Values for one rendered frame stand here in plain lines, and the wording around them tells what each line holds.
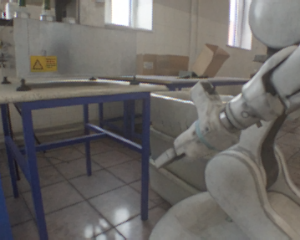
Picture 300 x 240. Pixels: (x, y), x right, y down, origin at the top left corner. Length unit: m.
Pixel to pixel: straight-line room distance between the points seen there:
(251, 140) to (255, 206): 0.16
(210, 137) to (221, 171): 0.21
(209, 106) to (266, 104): 0.11
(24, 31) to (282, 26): 0.84
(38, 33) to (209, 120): 0.77
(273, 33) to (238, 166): 0.31
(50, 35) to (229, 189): 0.85
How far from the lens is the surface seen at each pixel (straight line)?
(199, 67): 2.48
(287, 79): 0.35
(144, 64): 2.71
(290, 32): 0.52
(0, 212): 1.25
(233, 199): 0.62
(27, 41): 0.97
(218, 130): 0.40
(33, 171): 0.89
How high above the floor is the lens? 0.84
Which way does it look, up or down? 13 degrees down
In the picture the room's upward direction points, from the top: 1 degrees clockwise
